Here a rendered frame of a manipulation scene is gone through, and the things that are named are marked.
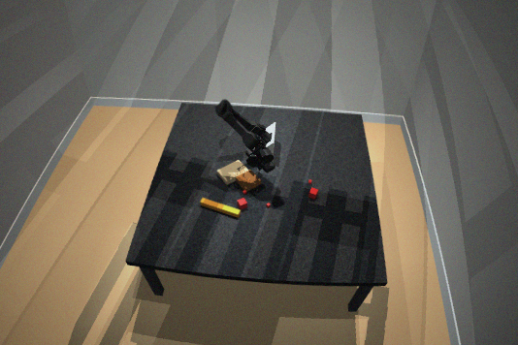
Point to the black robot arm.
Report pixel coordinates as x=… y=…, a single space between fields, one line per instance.
x=253 y=134

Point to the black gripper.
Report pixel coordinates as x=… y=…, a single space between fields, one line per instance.
x=267 y=167

